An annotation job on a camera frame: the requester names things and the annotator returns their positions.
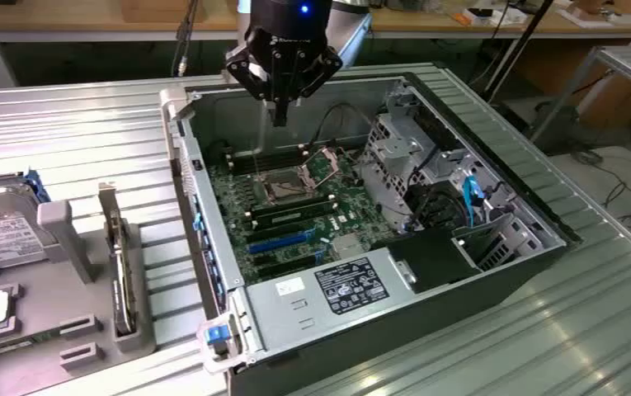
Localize metal socket cover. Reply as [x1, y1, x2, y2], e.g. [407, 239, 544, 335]
[297, 148, 344, 187]

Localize white papers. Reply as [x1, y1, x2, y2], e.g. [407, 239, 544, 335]
[553, 7, 616, 29]

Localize black looped cable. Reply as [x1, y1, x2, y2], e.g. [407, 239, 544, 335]
[317, 102, 375, 145]

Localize blue wire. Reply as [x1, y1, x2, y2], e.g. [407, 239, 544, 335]
[459, 175, 485, 229]

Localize black RAM stick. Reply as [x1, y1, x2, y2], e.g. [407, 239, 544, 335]
[251, 196, 337, 229]

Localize open black PC case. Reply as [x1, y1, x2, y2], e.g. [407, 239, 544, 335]
[157, 61, 584, 396]

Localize grey parts rack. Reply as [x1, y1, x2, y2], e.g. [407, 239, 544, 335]
[0, 200, 157, 396]

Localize black camera cable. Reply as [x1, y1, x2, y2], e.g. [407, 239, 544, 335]
[173, 0, 201, 78]

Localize blue case latch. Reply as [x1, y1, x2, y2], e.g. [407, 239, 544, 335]
[203, 324, 231, 346]

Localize black expansion slot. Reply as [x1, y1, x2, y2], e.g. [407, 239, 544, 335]
[244, 224, 316, 245]
[257, 262, 325, 281]
[252, 252, 320, 270]

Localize green motherboard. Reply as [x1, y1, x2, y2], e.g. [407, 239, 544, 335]
[204, 138, 404, 288]

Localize orange small box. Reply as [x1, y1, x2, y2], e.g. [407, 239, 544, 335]
[453, 7, 493, 25]

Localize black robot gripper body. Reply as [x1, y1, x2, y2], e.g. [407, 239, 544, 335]
[243, 0, 331, 59]

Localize black internal cable bundle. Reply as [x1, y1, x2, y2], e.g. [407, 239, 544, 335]
[407, 183, 469, 231]

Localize green RAM stick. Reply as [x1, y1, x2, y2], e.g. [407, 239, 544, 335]
[0, 329, 61, 358]

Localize grey metal disk bay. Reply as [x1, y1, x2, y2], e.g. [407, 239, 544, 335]
[449, 205, 567, 271]

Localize perforated metal drive cage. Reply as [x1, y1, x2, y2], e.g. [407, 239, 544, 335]
[357, 111, 448, 207]

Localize grey power supply unit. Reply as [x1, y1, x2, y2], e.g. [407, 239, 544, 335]
[240, 246, 421, 356]

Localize green graphics card black shroud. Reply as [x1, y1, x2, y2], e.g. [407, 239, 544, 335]
[96, 180, 141, 336]

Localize silver chipset heat sink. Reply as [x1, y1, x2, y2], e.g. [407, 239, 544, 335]
[331, 237, 365, 255]

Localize black plastic shroud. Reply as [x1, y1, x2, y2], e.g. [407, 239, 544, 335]
[384, 228, 483, 295]

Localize black tripod pole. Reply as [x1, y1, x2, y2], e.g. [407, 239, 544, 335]
[483, 0, 556, 98]

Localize wooden desk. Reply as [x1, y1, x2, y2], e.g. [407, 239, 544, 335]
[0, 0, 631, 86]

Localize CPU socket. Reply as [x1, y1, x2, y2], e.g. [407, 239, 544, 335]
[256, 171, 316, 206]

